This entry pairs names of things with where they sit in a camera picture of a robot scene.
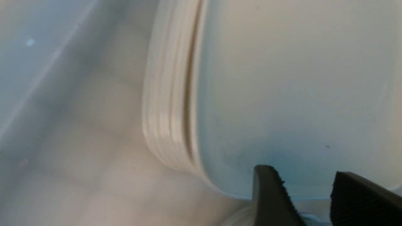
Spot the large white square plate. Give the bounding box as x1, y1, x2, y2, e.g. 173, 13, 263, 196
192, 0, 401, 199

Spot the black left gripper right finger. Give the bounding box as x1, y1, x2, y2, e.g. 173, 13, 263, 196
330, 171, 402, 226

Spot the stack of white square plates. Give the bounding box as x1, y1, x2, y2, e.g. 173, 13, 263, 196
141, 0, 208, 176

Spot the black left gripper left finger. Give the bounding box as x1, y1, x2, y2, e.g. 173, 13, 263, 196
252, 165, 306, 226

